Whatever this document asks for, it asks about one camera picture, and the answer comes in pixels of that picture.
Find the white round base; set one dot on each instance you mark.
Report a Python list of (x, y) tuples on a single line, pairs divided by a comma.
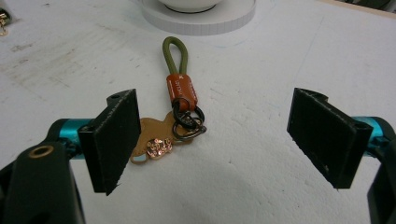
[(199, 18)]

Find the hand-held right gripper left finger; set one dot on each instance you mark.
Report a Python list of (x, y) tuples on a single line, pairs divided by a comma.
[(112, 140)]

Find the small gold trinket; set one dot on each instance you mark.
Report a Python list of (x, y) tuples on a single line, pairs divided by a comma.
[(3, 20)]

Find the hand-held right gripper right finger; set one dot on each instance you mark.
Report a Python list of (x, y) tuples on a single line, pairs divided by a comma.
[(327, 137)]

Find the white bowl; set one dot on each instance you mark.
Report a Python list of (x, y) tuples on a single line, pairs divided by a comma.
[(190, 4)]

